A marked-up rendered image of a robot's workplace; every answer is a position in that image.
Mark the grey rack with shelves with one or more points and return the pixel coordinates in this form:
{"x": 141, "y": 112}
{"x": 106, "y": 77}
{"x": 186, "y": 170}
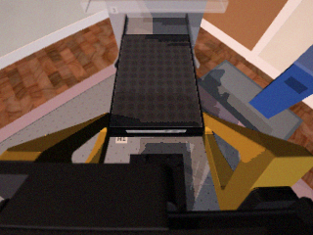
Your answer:
{"x": 157, "y": 23}

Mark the white microplate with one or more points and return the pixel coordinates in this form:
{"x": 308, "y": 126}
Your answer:
{"x": 154, "y": 6}

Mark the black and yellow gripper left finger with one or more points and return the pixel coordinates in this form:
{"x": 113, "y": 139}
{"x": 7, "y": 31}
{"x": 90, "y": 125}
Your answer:
{"x": 59, "y": 146}

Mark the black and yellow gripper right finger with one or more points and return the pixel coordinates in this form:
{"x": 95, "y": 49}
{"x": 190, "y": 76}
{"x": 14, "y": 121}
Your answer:
{"x": 266, "y": 161}

